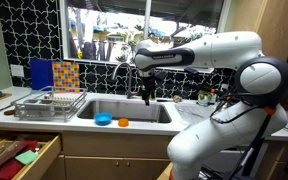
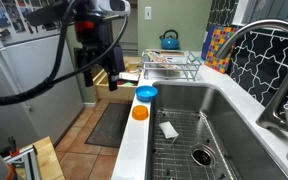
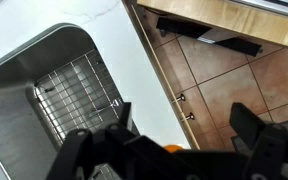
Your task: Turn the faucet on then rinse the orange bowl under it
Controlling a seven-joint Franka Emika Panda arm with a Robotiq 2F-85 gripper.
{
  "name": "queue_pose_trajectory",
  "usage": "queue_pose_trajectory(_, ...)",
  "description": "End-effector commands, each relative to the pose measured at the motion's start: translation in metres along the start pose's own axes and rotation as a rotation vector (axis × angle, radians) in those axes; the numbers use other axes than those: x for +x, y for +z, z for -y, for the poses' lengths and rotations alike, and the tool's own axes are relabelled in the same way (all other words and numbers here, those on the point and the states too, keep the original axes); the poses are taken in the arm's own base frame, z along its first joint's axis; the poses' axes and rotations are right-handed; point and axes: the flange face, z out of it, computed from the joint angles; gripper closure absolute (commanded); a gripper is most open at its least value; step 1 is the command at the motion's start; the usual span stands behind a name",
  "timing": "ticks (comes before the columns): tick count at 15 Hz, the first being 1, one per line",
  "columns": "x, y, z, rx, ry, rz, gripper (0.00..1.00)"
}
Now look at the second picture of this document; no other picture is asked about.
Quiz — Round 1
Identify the blue cutting board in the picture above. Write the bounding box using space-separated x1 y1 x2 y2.
201 24 217 60

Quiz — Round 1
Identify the teal kettle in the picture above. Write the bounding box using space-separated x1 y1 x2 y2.
159 29 179 50

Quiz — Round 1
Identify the white refrigerator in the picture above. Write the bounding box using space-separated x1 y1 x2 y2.
0 0 83 149

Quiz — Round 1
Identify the light switch plate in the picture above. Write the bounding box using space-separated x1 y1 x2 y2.
145 7 152 20

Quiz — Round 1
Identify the metal dish rack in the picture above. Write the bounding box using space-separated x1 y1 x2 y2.
141 49 202 81

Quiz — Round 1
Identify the blue plastic bowl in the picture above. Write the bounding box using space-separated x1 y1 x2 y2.
135 85 158 102

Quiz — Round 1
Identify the wire sink grid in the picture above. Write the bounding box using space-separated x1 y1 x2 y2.
148 110 238 180

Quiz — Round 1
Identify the colourful mosaic cutting board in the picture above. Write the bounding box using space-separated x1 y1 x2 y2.
204 26 237 75

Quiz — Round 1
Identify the stainless steel faucet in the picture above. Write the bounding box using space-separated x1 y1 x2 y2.
214 18 288 132

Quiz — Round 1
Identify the dark floor mat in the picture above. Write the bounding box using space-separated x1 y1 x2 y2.
85 103 131 148

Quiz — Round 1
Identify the open wooden drawer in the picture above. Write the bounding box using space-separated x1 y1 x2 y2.
93 57 141 101

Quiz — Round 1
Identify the stainless steel sink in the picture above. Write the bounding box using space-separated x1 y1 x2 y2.
145 82 288 180

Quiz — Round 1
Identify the wooden board with clamp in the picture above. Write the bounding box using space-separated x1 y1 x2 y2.
3 137 64 180

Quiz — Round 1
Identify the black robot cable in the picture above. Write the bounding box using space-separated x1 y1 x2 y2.
0 0 129 108

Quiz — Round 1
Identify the orange plastic bowl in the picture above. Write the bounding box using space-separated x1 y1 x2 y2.
132 105 149 120

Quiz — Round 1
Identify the white sponge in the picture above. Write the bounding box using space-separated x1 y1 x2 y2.
159 122 179 139

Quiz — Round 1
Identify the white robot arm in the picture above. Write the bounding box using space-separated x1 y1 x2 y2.
26 0 131 93

